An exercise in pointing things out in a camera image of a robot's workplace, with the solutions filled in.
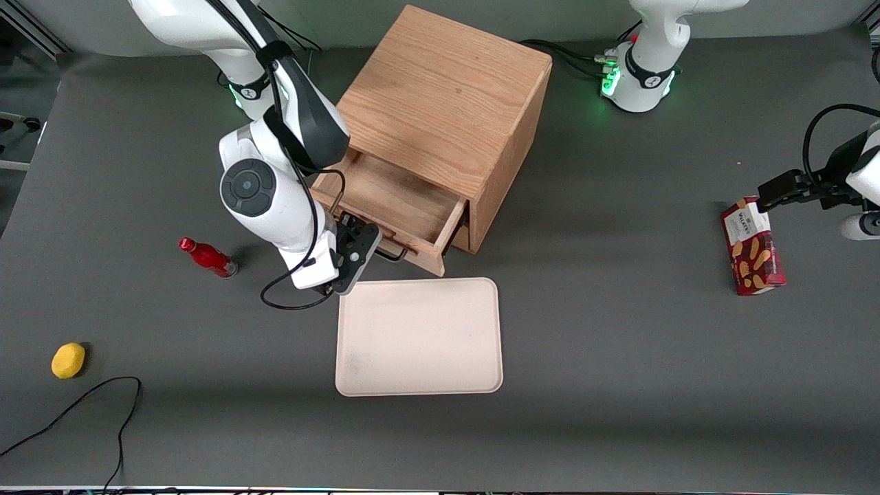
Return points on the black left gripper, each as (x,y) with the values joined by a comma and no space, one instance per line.
(834,167)

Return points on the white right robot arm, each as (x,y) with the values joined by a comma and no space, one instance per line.
(268,199)

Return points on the grey metal frame rail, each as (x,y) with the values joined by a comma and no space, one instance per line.
(34,34)

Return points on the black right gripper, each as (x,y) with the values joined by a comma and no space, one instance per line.
(344,234)

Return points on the black caster leg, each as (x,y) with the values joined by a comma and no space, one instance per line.
(20,122)

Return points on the wooden drawer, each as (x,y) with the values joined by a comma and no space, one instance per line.
(399,199)
(462,240)

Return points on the beige plastic tray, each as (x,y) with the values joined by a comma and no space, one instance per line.
(419,337)

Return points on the small red bottle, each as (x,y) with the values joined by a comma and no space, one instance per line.
(208,257)

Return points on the yellow lemon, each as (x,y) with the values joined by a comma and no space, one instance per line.
(68,361)

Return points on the red shortbread cookie box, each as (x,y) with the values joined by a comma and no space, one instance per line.
(755,251)

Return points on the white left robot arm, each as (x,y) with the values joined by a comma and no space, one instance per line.
(646,41)

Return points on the wooden drawer cabinet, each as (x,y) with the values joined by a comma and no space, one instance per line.
(447,89)

